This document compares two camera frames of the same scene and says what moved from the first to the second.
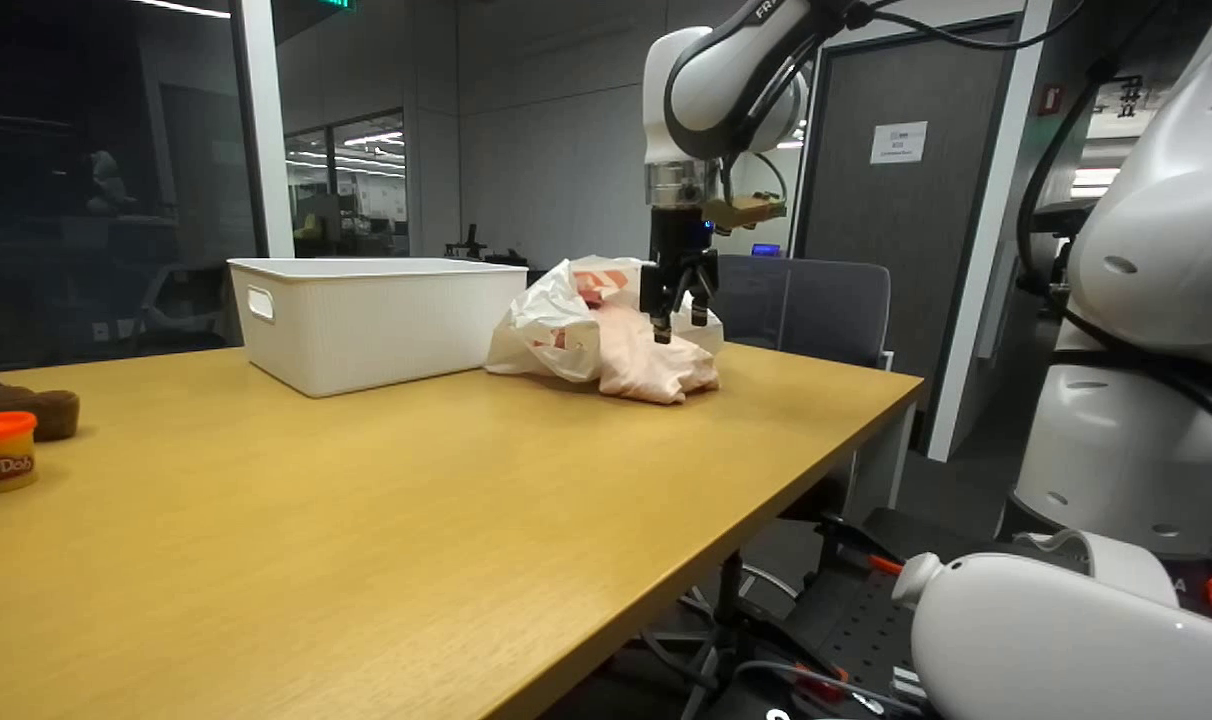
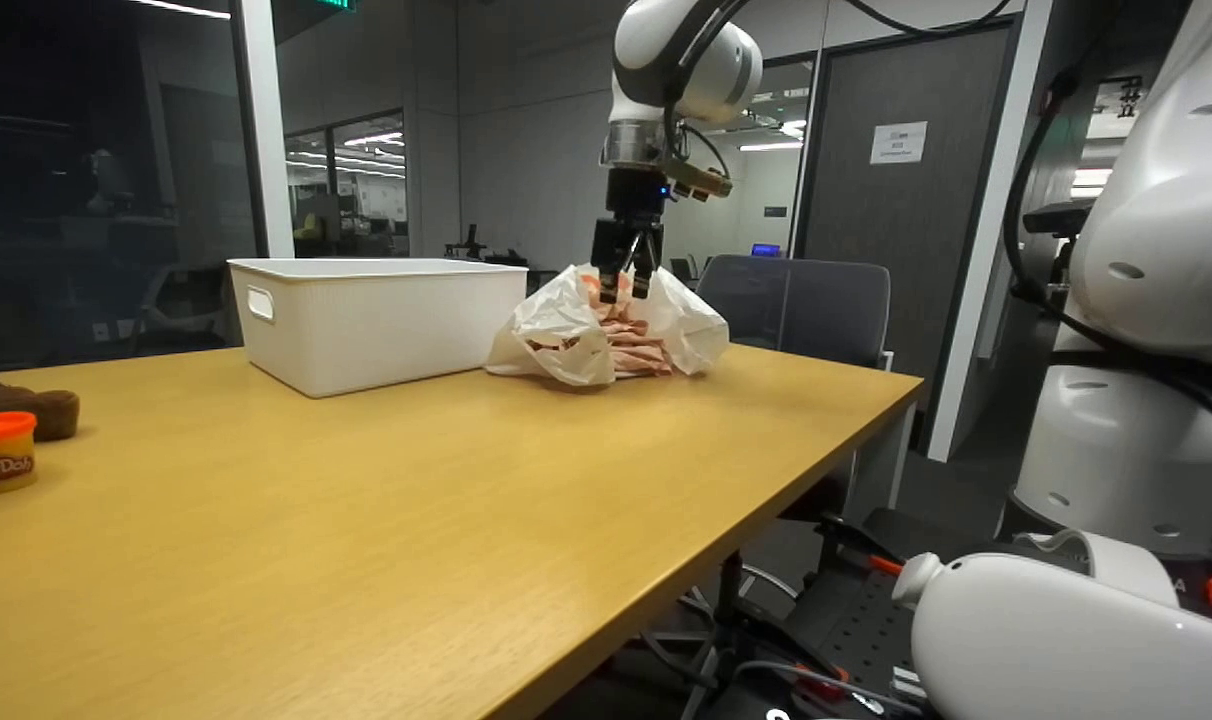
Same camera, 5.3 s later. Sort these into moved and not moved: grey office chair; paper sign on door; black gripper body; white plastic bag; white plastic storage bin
Moved: black gripper body; white plastic bag
Not moved: grey office chair; paper sign on door; white plastic storage bin
